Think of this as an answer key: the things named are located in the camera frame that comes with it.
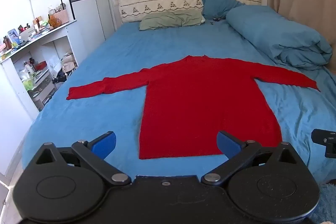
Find blue duvet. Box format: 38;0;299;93
226;5;333;71

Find bed with blue sheet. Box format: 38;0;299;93
21;21;336;188

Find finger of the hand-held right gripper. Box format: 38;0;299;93
311;129;336;145

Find blue shaggy rug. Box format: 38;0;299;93
310;181;336;224

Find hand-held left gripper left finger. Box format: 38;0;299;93
34;131;132;186

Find pink storage box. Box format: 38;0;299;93
54;9;70;24

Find small brown plush bear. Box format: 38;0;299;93
48;16;62;29

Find cream bag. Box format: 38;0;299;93
62;52;78;73

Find white and grey wardrobe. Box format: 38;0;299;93
62;0;116;62

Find green plastic bag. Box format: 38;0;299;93
22;73;34;91

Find green pillow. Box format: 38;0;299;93
139;11;206;31

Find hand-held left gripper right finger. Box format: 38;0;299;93
201;130;302;186

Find white shelf unit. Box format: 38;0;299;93
0;19;79;112

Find blue pillow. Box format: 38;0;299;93
201;0;246;20

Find red long-sleeved sweater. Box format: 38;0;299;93
66;55;320;160

